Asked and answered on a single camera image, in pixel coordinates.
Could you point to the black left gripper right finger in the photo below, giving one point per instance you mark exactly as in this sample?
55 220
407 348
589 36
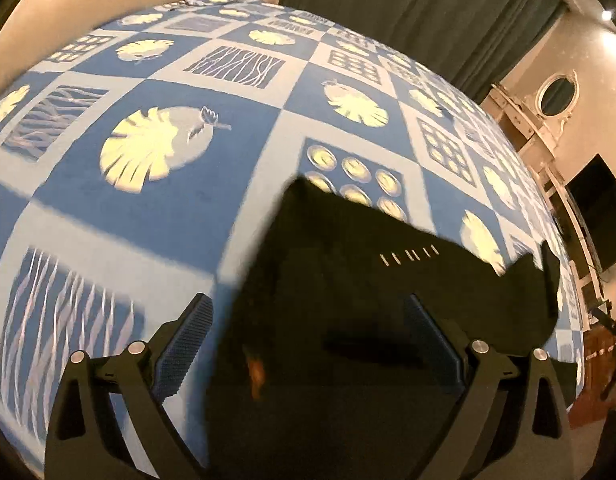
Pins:
511 420

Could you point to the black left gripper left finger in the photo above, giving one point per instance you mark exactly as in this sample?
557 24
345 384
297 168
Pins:
84 440

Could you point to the black pants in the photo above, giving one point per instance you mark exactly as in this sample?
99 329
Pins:
322 371

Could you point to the blue white patterned bedspread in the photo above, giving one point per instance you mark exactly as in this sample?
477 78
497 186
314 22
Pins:
138 161

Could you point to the white dressing table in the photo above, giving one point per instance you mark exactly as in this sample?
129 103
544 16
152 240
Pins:
536 139

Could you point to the oval white framed mirror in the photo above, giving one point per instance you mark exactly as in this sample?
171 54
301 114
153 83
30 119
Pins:
558 94

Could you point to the dark green curtain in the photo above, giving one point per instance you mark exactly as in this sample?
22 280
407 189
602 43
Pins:
470 43

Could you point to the black wall television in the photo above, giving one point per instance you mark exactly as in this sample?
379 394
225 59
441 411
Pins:
594 192

